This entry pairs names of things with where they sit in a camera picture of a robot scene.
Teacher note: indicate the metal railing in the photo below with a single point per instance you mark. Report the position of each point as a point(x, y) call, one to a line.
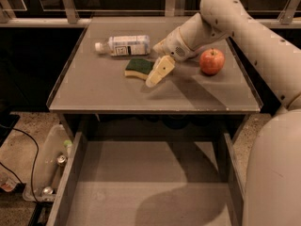
point(73, 11)

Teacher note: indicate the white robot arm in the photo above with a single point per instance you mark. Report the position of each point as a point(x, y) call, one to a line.
point(273, 179)

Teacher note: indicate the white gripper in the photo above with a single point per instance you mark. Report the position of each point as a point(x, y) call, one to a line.
point(173, 46)

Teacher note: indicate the grey open top drawer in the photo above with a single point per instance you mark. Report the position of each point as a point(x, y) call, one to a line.
point(149, 182)

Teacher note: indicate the grey cabinet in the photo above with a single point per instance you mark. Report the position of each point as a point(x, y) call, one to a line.
point(93, 84)

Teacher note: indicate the green and yellow sponge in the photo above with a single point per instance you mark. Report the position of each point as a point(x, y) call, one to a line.
point(138, 67)

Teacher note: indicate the clear plastic water bottle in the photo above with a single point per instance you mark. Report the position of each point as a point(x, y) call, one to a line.
point(119, 46)

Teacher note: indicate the red apple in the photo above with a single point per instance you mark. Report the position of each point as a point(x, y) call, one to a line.
point(211, 61)

